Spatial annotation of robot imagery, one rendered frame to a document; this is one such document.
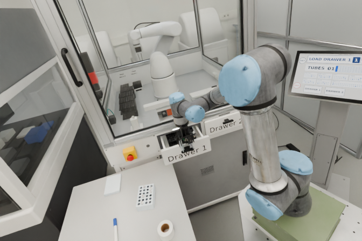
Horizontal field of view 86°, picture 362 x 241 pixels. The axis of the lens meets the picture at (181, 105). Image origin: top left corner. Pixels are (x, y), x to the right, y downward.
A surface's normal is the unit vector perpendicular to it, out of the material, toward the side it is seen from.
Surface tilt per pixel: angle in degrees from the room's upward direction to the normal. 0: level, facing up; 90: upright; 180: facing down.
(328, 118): 90
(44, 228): 90
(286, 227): 1
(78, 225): 0
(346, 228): 0
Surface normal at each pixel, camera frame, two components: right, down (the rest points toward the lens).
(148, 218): -0.18, -0.86
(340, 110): -0.59, 0.48
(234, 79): -0.82, 0.30
